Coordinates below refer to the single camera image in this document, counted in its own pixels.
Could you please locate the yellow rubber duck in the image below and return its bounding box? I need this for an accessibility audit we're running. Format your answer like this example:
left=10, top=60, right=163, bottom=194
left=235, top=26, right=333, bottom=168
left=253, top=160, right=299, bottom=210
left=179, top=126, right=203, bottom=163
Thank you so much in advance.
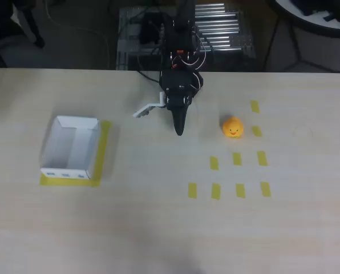
left=222, top=116, right=245, bottom=140

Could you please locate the white cardboard box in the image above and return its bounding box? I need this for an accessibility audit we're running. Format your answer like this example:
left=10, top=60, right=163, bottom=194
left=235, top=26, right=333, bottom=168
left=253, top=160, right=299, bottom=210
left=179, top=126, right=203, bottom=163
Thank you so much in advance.
left=40, top=115, right=100, bottom=180

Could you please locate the metal roller conveyor rack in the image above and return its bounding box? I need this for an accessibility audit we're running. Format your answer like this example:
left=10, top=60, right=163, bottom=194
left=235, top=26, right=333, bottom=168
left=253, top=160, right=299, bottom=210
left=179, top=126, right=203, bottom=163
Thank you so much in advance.
left=117, top=2, right=256, bottom=71

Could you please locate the yellow L-shaped tape outline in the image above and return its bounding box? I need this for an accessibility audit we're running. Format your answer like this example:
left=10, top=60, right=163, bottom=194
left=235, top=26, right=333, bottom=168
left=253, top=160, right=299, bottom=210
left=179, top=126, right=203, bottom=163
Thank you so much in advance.
left=39, top=120, right=113, bottom=188

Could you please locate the round white table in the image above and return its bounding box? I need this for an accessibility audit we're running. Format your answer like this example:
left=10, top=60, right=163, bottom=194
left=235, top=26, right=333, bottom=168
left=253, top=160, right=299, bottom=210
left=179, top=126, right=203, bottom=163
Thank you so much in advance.
left=265, top=0, right=340, bottom=72

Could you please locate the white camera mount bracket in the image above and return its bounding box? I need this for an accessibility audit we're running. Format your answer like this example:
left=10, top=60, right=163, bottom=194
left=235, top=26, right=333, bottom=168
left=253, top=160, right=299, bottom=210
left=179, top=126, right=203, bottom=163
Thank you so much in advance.
left=132, top=91, right=167, bottom=119

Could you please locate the black power cable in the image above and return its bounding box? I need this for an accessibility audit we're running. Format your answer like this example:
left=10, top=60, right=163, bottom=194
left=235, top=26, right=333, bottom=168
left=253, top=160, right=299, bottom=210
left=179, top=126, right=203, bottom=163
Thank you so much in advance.
left=137, top=70, right=162, bottom=85

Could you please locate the red white servo wire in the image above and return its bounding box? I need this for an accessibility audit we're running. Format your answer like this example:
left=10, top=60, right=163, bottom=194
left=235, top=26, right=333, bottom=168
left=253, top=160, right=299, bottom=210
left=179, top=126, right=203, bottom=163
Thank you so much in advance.
left=170, top=27, right=208, bottom=71

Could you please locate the white floor cable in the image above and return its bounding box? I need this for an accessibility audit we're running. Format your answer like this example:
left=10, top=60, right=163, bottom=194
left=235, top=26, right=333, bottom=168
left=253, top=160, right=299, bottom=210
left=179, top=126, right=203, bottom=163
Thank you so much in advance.
left=44, top=0, right=111, bottom=70

